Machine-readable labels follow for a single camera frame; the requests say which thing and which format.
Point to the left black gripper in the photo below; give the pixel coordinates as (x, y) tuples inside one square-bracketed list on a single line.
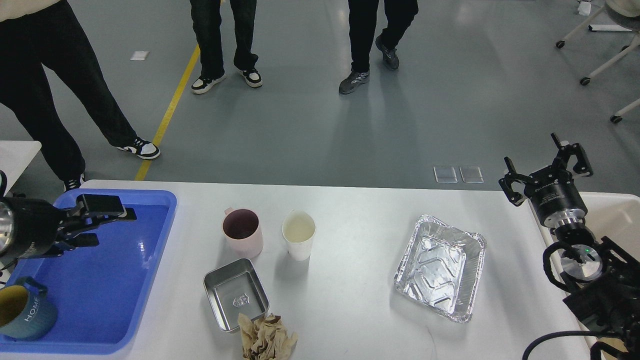
[(30, 227)]

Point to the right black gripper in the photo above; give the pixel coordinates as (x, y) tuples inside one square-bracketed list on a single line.
[(556, 197)]

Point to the aluminium foil tray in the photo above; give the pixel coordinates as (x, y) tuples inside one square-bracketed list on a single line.
[(441, 268)]

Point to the pink ribbed mug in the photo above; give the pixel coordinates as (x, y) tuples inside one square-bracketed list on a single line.
[(243, 233)]

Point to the stainless steel square tray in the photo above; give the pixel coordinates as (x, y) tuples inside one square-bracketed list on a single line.
[(233, 289)]

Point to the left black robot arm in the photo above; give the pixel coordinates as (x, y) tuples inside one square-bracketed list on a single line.
[(34, 228)]

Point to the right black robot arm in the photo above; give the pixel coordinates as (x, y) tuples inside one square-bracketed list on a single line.
[(600, 278)]

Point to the blue plastic tray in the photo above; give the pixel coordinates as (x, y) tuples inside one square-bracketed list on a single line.
[(101, 292)]

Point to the white bin right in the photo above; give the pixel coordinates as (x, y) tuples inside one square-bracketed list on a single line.
[(615, 225)]

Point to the clear floor plate right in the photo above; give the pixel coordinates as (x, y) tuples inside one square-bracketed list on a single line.
[(471, 174)]

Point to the clear floor plate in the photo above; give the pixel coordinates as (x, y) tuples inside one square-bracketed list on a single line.
[(471, 174), (445, 174)]

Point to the white side table left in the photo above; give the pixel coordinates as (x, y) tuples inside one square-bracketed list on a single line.
[(15, 157)]

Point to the teal yellow HOME mug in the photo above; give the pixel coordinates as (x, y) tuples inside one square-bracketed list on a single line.
[(25, 311)]

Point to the clear floor plate left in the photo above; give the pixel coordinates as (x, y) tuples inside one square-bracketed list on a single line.
[(445, 174)]

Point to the white paper on floor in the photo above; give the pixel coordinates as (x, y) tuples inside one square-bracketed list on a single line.
[(139, 55)]

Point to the white paper cup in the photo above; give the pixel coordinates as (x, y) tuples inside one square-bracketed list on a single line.
[(298, 230)]

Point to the crumpled brown paper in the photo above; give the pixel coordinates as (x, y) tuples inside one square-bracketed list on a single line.
[(265, 338)]

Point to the person in grey hoodie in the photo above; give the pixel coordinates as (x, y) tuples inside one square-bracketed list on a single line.
[(362, 25)]

